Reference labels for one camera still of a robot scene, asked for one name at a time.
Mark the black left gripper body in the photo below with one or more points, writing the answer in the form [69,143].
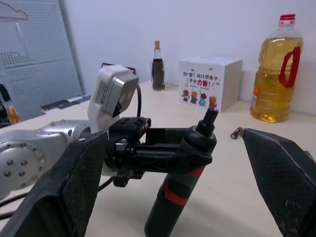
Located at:
[128,133]

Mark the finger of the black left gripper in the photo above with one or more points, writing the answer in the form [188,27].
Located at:
[172,160]
[165,135]

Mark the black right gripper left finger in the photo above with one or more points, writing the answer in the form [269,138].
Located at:
[61,187]

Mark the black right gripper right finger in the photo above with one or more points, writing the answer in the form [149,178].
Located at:
[286,177]

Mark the corked cola glass bottle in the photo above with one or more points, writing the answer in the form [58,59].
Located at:
[158,71]

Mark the small gold black battery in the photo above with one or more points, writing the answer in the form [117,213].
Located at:
[236,132]

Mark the white box with cartoon print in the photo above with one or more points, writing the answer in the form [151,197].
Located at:
[212,84]

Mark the black pegboard base strip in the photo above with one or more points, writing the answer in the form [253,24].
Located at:
[64,101]

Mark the orange black hanging tool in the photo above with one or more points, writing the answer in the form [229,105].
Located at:
[11,111]

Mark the cooking oil bottle red cap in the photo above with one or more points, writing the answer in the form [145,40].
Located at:
[274,86]

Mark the grey perforated pegboard panel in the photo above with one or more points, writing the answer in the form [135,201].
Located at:
[37,54]

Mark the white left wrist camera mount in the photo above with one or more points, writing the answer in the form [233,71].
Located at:
[105,91]

